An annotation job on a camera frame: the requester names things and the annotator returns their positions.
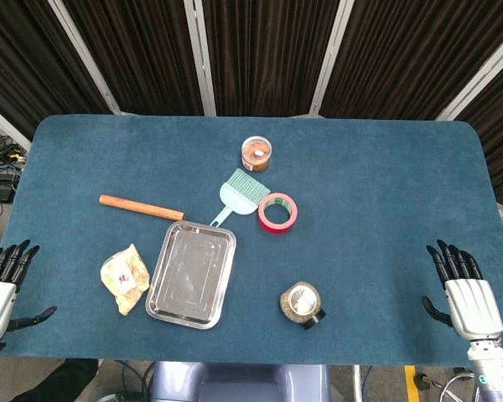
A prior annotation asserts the bundle of floor cables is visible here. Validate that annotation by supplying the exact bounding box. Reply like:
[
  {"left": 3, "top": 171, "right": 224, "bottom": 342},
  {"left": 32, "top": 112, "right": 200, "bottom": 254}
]
[{"left": 0, "top": 125, "right": 29, "bottom": 235}]

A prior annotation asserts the teal hand brush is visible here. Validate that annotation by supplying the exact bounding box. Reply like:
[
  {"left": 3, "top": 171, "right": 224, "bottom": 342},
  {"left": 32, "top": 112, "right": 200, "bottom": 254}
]
[{"left": 210, "top": 168, "right": 271, "bottom": 228}]

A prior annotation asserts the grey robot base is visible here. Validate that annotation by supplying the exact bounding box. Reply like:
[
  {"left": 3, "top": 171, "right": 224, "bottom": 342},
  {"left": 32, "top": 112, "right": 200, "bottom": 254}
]
[{"left": 150, "top": 362, "right": 332, "bottom": 402}]

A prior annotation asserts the silver metal tray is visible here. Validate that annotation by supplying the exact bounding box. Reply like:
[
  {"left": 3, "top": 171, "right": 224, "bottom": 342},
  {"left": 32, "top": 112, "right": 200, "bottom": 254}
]
[{"left": 145, "top": 221, "right": 237, "bottom": 331}]

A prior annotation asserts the clear jar with brown powder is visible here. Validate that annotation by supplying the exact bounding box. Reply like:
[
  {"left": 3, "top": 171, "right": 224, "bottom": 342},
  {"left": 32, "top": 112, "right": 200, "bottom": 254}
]
[{"left": 240, "top": 135, "right": 273, "bottom": 173}]

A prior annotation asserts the plastic bag of snacks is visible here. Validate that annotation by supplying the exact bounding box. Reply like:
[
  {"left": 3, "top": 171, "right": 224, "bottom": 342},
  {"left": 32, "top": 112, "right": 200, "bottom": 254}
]
[{"left": 100, "top": 244, "right": 151, "bottom": 317}]

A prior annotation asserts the wooden rolling pin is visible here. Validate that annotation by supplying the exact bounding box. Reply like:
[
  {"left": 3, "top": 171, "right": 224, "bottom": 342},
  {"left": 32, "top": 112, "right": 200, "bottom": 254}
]
[{"left": 99, "top": 194, "right": 186, "bottom": 222}]

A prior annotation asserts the dark pleated curtain screen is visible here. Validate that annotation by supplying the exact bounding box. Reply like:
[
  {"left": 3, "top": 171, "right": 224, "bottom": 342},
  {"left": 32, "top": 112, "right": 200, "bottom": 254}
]
[{"left": 0, "top": 0, "right": 503, "bottom": 209}]

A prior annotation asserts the chrome chair base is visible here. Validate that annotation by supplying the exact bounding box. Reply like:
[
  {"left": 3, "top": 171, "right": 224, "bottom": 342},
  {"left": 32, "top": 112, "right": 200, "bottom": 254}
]
[{"left": 439, "top": 372, "right": 481, "bottom": 402}]

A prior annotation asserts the blue table mat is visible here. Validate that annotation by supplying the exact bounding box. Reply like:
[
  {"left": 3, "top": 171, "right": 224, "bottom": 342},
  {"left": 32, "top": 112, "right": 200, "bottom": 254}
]
[{"left": 0, "top": 115, "right": 503, "bottom": 366}]

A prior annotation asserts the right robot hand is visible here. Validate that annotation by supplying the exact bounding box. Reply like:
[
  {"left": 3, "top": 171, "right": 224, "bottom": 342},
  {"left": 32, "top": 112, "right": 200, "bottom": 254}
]
[{"left": 421, "top": 239, "right": 503, "bottom": 341}]

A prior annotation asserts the red tape roll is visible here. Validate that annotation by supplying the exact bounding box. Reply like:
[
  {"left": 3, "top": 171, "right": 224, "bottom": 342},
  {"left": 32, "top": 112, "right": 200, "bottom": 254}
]
[{"left": 257, "top": 192, "right": 298, "bottom": 234}]

